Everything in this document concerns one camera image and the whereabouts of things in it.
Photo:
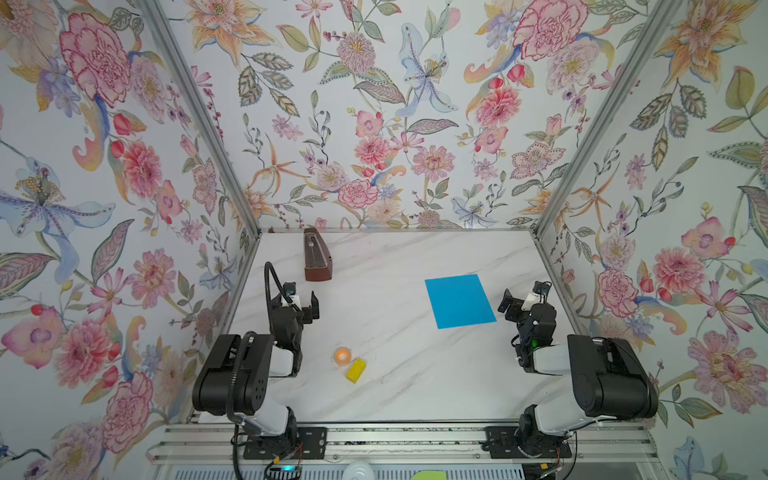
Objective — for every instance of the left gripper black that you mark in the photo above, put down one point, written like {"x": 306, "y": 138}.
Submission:
{"x": 293, "y": 315}

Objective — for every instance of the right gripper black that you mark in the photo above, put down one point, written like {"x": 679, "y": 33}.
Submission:
{"x": 527, "y": 313}

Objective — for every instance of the blue square paper sheet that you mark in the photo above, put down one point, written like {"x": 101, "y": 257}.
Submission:
{"x": 459, "y": 301}

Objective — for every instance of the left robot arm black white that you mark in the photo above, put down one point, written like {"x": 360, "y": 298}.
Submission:
{"x": 233, "y": 382}

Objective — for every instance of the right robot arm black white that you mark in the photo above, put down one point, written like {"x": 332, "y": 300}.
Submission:
{"x": 607, "y": 382}

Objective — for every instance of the brown wooden metronome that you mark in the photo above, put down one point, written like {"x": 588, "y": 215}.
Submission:
{"x": 318, "y": 261}

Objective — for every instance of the orange tape roll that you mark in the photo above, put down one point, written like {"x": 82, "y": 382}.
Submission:
{"x": 342, "y": 356}

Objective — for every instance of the yellow block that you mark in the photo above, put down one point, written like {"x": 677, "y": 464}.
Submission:
{"x": 355, "y": 370}

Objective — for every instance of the white round object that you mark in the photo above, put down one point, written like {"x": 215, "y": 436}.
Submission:
{"x": 359, "y": 470}

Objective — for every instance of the green object at edge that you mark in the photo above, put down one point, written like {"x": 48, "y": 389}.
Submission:
{"x": 430, "y": 475}

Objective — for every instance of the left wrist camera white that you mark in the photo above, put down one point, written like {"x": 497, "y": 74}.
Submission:
{"x": 290, "y": 293}

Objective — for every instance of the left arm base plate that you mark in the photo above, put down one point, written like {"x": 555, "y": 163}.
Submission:
{"x": 307, "y": 443}

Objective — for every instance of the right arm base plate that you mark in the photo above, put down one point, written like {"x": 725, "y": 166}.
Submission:
{"x": 508, "y": 442}

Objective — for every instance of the aluminium front rail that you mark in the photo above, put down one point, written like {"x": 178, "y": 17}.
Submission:
{"x": 402, "y": 443}

